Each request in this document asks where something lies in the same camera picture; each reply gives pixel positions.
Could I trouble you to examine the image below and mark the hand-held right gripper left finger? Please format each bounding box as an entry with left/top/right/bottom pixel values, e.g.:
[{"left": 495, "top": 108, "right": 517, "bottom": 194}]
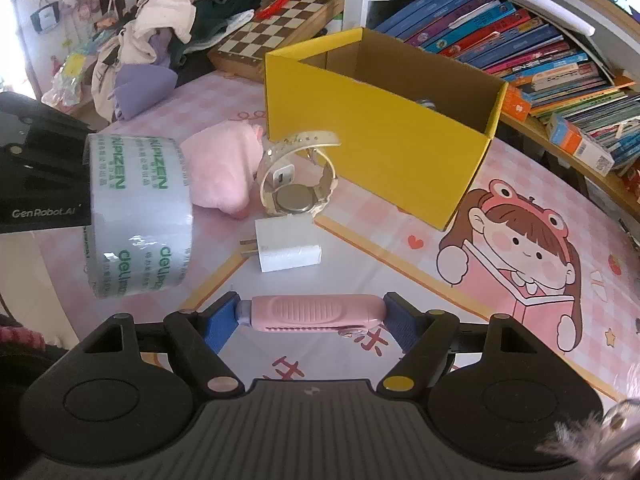
[{"left": 80, "top": 292, "right": 246, "bottom": 394}]

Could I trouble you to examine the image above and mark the pile of clothes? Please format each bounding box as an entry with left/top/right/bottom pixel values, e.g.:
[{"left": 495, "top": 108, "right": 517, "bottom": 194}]
[{"left": 90, "top": 0, "right": 263, "bottom": 123}]

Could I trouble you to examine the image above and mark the grey fluffy pompom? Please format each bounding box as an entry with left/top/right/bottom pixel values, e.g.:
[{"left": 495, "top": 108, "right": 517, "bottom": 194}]
[{"left": 535, "top": 400, "right": 640, "bottom": 480}]

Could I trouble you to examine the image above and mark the pink utility knife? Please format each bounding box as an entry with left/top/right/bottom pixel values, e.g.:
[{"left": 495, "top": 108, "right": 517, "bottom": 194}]
[{"left": 235, "top": 294, "right": 389, "bottom": 334}]

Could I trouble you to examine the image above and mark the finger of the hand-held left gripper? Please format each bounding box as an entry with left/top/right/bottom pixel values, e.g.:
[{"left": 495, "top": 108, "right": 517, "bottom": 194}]
[{"left": 9, "top": 127, "right": 96, "bottom": 197}]

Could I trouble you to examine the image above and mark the beige wrist watch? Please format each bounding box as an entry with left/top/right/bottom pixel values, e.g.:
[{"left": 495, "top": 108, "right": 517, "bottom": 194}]
[{"left": 256, "top": 131, "right": 342, "bottom": 219}]

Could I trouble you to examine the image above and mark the pink plush cloth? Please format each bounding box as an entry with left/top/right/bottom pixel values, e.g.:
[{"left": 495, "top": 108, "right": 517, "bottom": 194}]
[{"left": 179, "top": 121, "right": 266, "bottom": 220}]

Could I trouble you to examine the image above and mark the yellow cardboard box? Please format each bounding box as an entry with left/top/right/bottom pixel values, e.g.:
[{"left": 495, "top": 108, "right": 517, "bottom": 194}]
[{"left": 264, "top": 27, "right": 509, "bottom": 232}]

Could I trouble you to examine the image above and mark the wooden bookshelf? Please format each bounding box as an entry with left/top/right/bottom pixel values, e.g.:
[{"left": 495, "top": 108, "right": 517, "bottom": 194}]
[{"left": 500, "top": 110, "right": 640, "bottom": 223}]

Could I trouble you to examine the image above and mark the hanging tote bag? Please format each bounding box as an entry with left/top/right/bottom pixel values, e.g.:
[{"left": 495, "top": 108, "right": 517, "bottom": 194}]
[{"left": 30, "top": 0, "right": 64, "bottom": 36}]

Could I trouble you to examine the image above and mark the white charger plug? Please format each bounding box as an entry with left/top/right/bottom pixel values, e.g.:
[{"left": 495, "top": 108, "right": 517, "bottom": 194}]
[{"left": 240, "top": 217, "right": 322, "bottom": 274}]

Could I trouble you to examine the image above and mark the row of books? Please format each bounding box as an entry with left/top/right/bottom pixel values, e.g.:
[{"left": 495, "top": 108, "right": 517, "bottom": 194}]
[{"left": 372, "top": 0, "right": 640, "bottom": 177}]

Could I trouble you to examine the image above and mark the clear packing tape roll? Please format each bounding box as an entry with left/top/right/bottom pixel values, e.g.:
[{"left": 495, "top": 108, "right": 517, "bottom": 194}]
[{"left": 82, "top": 132, "right": 196, "bottom": 301}]

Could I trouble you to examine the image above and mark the wooden chessboard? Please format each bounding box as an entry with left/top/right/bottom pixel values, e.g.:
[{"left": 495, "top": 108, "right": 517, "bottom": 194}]
[{"left": 207, "top": 0, "right": 346, "bottom": 84}]

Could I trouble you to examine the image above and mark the pink cartoon desk mat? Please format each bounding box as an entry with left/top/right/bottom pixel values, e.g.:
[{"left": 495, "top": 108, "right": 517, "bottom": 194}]
[{"left": 0, "top": 67, "right": 640, "bottom": 406}]

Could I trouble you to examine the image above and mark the clear plastic bag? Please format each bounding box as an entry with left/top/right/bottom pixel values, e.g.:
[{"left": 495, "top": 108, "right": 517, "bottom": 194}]
[{"left": 42, "top": 50, "right": 101, "bottom": 111}]

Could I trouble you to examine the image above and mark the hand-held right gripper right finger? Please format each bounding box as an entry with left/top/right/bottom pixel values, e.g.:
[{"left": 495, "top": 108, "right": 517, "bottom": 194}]
[{"left": 377, "top": 292, "right": 534, "bottom": 394}]

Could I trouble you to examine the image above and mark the white curved rail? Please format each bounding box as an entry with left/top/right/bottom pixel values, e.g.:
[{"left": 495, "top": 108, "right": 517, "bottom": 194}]
[{"left": 460, "top": 0, "right": 601, "bottom": 37}]

